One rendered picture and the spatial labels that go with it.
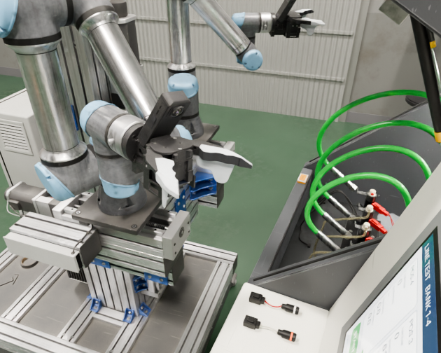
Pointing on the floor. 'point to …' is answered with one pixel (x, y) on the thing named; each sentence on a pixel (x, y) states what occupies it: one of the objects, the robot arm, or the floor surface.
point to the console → (393, 247)
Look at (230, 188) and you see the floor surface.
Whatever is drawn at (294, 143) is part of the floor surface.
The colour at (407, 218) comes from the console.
